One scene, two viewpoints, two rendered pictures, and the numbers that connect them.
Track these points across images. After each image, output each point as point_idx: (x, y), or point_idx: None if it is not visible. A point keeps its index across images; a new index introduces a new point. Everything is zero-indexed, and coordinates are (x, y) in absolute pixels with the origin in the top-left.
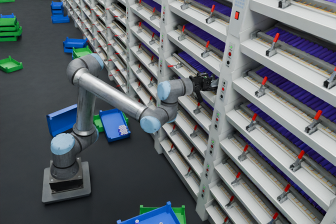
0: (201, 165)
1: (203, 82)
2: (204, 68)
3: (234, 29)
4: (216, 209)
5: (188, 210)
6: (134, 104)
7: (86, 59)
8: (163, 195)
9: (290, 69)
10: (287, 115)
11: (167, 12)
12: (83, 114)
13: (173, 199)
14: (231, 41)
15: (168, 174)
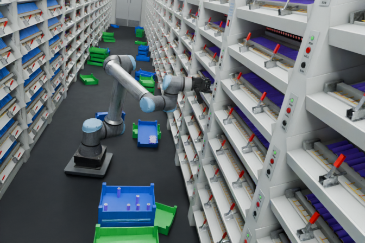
0: None
1: (202, 83)
2: None
3: (225, 35)
4: (202, 213)
5: (180, 213)
6: (140, 88)
7: (121, 56)
8: (164, 196)
9: (250, 58)
10: (247, 101)
11: (197, 34)
12: (113, 104)
13: (171, 202)
14: (224, 45)
15: (177, 182)
